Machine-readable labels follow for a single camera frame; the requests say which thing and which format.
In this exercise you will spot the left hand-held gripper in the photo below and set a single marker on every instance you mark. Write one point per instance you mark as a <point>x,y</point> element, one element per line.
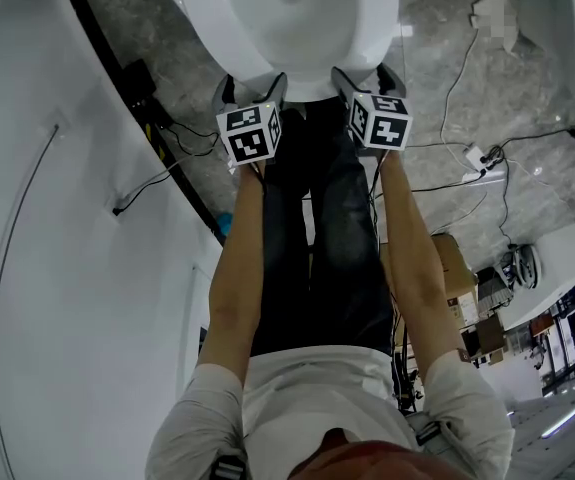
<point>249,135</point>

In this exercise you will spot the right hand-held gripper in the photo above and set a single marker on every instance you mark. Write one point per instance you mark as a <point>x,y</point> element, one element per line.
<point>382,123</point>

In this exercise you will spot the white toilet with seat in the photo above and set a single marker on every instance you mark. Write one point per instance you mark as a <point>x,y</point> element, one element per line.
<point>372,18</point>

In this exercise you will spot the person's right forearm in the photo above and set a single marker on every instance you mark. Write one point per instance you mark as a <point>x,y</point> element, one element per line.
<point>407,238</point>

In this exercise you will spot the person's left forearm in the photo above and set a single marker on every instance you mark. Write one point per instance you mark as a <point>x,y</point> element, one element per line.
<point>239,248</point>

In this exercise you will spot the black box device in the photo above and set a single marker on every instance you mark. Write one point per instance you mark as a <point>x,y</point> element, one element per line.
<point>138,83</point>

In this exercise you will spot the white power strip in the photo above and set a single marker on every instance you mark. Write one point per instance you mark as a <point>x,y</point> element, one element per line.
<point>474,157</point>

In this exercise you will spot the teal rag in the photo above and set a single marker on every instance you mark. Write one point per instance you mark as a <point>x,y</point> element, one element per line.
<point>225,223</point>

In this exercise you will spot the crumpled white cloth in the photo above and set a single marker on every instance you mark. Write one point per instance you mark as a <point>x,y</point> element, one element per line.
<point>492,13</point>

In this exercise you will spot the person's dark jeans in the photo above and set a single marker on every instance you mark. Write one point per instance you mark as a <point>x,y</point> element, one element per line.
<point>342,248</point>

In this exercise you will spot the brown cardboard box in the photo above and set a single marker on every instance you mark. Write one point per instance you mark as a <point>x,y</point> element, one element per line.
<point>454,268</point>

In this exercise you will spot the grey wheeled device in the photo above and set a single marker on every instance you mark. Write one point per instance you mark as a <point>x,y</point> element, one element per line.
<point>524,265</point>

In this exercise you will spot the white display plinth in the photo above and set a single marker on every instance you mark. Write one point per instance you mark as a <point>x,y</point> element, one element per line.
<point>557,263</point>

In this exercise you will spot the person's white shirt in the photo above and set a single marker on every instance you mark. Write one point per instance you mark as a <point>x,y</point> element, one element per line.
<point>307,393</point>

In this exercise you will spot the person's chin and neck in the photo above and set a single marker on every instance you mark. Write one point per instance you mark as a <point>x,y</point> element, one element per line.
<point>377,458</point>

